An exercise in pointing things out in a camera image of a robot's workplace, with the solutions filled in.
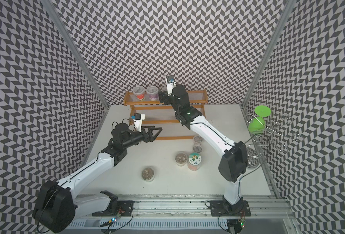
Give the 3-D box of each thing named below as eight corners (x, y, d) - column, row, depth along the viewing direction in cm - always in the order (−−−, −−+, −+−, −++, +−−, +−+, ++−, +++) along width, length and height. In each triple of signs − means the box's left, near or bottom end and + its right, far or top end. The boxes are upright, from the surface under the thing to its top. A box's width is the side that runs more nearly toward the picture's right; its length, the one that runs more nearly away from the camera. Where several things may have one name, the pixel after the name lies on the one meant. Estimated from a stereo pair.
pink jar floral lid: (188, 170, 87) (188, 165, 81) (187, 156, 93) (188, 150, 87) (200, 170, 87) (202, 165, 81) (199, 156, 93) (200, 150, 87)
